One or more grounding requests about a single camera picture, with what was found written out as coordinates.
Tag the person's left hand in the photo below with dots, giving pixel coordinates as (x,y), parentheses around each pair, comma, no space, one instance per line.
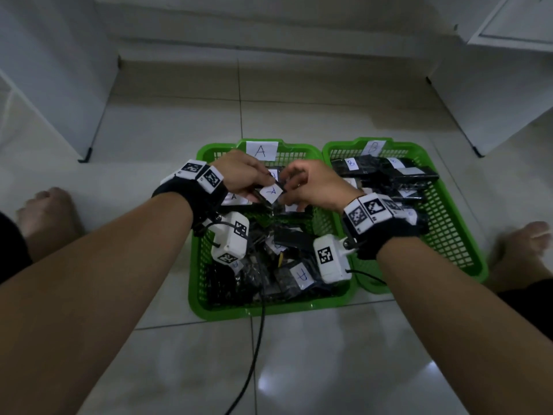
(242,172)

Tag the person's right hand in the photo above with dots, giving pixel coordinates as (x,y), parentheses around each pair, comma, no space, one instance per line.
(324,185)

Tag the black packet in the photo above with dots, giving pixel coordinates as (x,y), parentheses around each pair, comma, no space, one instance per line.
(271,193)

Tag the green plastic basket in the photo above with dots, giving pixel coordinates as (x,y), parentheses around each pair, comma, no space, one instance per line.
(242,313)
(453,237)

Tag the person's left forearm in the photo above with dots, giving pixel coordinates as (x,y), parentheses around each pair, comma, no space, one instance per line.
(86,306)

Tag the person's right forearm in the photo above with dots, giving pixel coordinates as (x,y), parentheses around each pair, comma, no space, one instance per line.
(453,324)

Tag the person's left leg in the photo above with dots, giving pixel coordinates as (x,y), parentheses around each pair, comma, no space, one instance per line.
(56,244)

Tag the person's leg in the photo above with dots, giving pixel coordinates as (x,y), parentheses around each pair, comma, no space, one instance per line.
(56,244)
(514,278)

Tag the person's right foot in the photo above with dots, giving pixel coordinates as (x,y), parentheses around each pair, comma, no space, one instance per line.
(522,246)

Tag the person's right leg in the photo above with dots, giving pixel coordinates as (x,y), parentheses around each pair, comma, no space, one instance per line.
(514,278)

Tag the black wristband with marker tags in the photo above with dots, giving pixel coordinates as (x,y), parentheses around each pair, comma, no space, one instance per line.
(389,237)
(186,194)

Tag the white desk cabinet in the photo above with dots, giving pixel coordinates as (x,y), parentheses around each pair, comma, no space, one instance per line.
(492,103)

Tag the white desk side panel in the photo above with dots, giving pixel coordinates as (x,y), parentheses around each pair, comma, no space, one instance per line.
(56,73)

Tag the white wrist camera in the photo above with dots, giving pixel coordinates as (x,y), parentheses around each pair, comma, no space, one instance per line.
(229,244)
(335,270)

